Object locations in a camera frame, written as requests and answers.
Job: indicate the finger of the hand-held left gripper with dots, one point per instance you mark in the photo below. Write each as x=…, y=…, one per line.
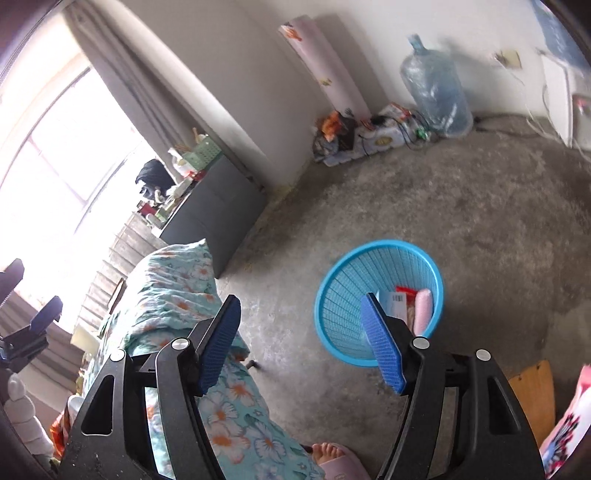
x=46, y=314
x=11, y=279

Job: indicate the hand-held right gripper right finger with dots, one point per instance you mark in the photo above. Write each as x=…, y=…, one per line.
x=383, y=346

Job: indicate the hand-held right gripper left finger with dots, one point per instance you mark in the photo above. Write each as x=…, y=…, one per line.
x=219, y=346

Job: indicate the white packet blue label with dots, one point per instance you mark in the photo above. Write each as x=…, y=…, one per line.
x=392, y=304

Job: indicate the blue plastic mesh basket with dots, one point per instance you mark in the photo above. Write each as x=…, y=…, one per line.
x=351, y=281

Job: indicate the grey window curtain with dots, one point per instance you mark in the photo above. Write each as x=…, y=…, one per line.
x=124, y=69
x=64, y=362

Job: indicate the floral teal blanket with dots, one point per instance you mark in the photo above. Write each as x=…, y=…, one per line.
x=175, y=286

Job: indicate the metal window railing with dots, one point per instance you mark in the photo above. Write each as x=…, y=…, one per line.
x=120, y=258

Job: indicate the orange plastic bag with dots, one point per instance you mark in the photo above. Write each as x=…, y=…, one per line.
x=59, y=436

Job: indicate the person's foot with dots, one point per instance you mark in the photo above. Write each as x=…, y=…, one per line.
x=327, y=452

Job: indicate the pink slipper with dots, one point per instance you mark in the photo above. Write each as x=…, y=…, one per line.
x=346, y=468

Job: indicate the dark grey cabinet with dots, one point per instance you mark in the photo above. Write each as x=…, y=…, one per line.
x=217, y=207

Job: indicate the wooden board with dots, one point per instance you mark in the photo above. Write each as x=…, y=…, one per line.
x=533, y=401

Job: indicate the black bag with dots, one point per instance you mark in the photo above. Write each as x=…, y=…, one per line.
x=154, y=177

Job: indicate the white plastic jug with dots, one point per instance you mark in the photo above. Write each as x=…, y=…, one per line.
x=180, y=164

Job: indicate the green plastic storage basket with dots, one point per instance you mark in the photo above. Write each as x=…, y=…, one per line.
x=203, y=154

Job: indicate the pink printed cloth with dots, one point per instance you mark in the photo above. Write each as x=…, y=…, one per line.
x=570, y=429

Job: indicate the pile of snack bags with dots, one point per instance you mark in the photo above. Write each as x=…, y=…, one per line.
x=334, y=134

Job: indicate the large clear water jug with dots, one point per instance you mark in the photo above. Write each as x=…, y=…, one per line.
x=434, y=87

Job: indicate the rolled pink printed mat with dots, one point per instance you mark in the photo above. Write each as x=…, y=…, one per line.
x=323, y=64

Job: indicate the white appliance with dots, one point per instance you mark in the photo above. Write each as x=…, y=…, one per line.
x=558, y=97

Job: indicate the pale blue sheet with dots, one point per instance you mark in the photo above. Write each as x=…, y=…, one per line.
x=561, y=32

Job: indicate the wall socket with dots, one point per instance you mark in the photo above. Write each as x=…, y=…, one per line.
x=508, y=59

